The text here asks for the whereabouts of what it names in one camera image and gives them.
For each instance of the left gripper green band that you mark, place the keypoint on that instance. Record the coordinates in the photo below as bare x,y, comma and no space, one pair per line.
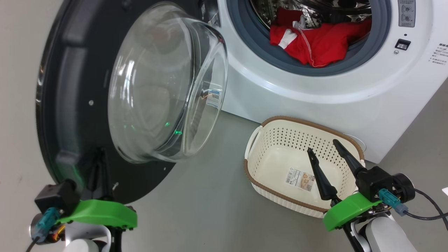
101,213

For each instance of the blue energy label sticker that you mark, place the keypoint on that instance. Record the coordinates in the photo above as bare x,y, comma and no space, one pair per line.
213,98

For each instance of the white barcode product sticker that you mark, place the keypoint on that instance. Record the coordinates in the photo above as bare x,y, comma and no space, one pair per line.
300,179

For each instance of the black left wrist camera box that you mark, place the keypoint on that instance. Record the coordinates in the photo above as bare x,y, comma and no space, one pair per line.
56,196

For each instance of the white front-load washing machine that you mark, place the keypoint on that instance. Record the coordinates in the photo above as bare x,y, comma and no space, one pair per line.
315,91

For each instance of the stainless steel washing machine drum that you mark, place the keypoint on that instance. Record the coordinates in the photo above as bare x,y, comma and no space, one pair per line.
266,10

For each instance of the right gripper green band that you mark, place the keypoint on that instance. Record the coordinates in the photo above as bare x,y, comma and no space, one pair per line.
350,210

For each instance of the cream basket with brown rim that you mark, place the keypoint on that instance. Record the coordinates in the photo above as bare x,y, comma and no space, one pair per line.
273,140

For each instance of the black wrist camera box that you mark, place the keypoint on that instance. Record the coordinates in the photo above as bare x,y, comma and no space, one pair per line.
56,196
378,180

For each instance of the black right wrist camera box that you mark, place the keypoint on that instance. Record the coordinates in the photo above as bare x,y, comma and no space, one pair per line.
378,180

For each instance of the black round glass washer door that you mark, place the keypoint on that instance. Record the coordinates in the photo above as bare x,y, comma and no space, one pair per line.
70,105

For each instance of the red garment with white trim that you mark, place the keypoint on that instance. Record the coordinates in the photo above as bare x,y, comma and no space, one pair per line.
325,45

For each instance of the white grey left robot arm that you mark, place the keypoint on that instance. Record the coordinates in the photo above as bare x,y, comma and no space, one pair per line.
84,241

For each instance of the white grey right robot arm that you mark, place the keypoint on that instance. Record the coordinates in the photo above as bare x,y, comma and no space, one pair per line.
385,234

